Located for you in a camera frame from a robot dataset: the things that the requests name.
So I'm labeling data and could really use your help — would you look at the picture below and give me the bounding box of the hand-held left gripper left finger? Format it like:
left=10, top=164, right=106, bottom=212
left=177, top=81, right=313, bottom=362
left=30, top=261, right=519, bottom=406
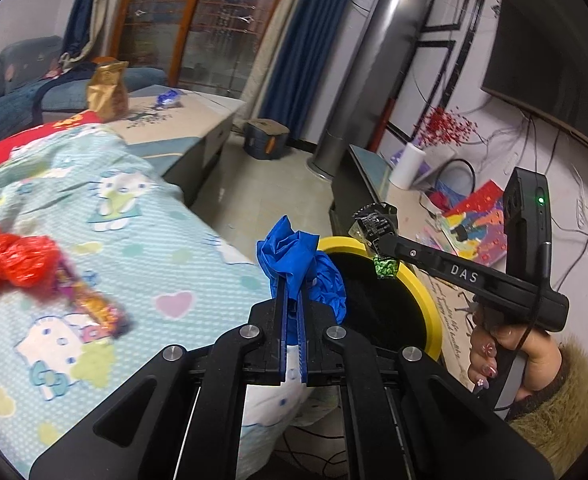
left=28, top=279, right=289, bottom=480

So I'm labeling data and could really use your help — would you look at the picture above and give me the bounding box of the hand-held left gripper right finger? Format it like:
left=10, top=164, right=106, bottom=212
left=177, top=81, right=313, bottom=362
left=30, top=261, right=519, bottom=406
left=296, top=286, right=555, bottom=480

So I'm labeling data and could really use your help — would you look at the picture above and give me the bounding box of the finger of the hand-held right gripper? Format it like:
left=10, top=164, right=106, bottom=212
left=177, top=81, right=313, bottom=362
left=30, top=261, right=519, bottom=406
left=373, top=236, right=425, bottom=268

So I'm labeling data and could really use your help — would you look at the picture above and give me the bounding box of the black snack wrapper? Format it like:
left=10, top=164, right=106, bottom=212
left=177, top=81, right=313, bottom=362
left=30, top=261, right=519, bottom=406
left=351, top=201, right=401, bottom=281

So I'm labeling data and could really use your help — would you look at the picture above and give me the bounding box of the yellow rimmed black bin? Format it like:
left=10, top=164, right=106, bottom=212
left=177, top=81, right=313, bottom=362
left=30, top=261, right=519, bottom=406
left=316, top=236, right=444, bottom=366

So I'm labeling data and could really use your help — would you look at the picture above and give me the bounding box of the blue plastic bag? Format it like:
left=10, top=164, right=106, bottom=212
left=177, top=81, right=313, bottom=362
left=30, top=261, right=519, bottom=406
left=256, top=215, right=349, bottom=326

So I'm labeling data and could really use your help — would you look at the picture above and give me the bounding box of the person's right forearm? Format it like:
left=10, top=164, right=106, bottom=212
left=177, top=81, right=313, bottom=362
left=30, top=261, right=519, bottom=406
left=508, top=337, right=588, bottom=468

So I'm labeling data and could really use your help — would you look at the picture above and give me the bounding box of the person's right hand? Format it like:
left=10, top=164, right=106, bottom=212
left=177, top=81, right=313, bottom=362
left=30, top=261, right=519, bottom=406
left=468, top=309, right=563, bottom=398

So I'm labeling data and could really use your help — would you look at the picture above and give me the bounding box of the red colourful picture book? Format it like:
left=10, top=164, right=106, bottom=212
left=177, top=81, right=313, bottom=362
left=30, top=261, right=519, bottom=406
left=444, top=180, right=508, bottom=267

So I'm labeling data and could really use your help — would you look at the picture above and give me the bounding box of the white paper towel roll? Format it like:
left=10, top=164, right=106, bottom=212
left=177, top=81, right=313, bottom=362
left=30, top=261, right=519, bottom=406
left=390, top=141, right=427, bottom=191

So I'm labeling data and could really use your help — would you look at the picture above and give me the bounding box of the grey television cabinet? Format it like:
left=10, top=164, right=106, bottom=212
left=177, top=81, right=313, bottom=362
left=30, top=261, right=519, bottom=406
left=329, top=144, right=588, bottom=361

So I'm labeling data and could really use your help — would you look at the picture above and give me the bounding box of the cartoon cat printed blanket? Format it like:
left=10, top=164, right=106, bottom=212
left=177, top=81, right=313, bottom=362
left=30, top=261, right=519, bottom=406
left=0, top=122, right=319, bottom=478

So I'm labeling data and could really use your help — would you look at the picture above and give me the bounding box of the dark storage box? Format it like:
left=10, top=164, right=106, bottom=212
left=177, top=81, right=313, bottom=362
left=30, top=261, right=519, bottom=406
left=244, top=118, right=291, bottom=161

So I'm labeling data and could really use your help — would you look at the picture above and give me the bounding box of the purple gold candy wrapper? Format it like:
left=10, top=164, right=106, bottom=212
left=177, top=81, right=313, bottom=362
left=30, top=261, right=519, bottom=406
left=54, top=260, right=130, bottom=341

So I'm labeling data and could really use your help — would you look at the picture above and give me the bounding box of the grey standing air conditioner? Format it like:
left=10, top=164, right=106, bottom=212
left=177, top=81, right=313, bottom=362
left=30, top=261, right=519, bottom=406
left=306, top=0, right=437, bottom=181

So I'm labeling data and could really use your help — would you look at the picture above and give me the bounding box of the blue curtain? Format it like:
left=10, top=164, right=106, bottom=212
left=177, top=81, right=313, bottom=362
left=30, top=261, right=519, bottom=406
left=61, top=0, right=107, bottom=61
left=256, top=0, right=365, bottom=138

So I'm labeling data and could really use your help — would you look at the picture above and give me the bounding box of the grey coffee table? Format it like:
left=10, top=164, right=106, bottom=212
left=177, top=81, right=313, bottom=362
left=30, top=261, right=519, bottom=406
left=101, top=85, right=247, bottom=206

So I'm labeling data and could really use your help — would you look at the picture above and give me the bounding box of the black flat television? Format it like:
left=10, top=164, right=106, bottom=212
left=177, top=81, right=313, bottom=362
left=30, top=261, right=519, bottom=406
left=481, top=0, right=588, bottom=156

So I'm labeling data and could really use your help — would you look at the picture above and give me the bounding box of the red plastic bag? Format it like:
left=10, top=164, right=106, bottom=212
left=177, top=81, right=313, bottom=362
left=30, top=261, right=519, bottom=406
left=0, top=220, right=62, bottom=291

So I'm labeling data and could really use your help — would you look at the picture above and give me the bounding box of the wooden framed window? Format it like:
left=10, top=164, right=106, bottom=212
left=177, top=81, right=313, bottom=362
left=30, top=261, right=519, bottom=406
left=101, top=0, right=295, bottom=96

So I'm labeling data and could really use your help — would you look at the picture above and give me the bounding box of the gold snack bag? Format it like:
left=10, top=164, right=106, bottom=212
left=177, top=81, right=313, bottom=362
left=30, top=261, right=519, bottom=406
left=86, top=60, right=131, bottom=121

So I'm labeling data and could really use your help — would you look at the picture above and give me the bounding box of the red blanket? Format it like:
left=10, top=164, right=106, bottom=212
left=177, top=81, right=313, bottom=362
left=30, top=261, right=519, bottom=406
left=0, top=112, right=110, bottom=181

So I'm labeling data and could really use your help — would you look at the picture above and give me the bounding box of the blue fabric sofa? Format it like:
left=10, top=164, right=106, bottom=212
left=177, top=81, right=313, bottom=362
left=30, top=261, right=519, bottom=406
left=0, top=35, right=169, bottom=153

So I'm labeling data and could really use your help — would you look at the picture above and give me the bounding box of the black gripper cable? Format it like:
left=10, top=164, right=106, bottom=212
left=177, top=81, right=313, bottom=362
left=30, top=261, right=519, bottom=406
left=518, top=241, right=553, bottom=356

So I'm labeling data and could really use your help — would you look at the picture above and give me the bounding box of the basket with black hoop handle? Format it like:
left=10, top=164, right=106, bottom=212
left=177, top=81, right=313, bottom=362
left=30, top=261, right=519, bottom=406
left=424, top=158, right=477, bottom=211

